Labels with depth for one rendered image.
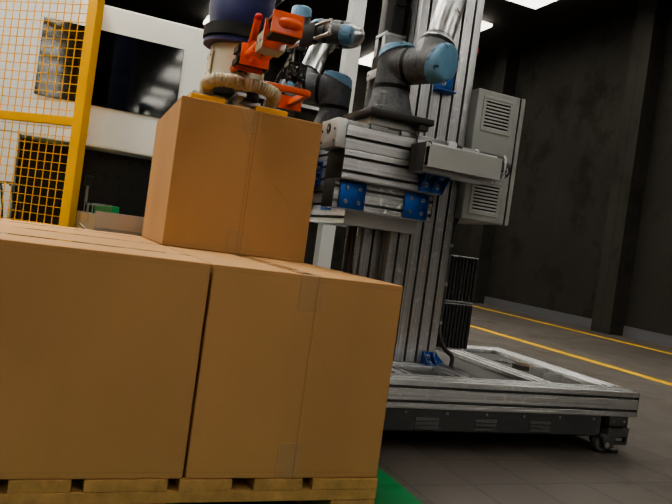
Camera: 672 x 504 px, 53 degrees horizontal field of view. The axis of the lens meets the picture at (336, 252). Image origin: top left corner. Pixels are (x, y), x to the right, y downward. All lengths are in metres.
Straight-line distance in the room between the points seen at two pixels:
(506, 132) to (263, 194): 1.04
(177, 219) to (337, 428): 0.76
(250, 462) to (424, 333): 1.25
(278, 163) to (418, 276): 0.77
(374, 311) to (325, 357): 0.14
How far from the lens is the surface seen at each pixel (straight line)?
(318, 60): 2.86
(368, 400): 1.42
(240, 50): 1.97
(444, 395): 2.22
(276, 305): 1.30
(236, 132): 1.90
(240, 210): 1.89
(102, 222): 2.50
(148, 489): 1.34
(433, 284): 2.47
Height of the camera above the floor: 0.61
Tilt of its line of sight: 1 degrees down
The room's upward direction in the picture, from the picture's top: 8 degrees clockwise
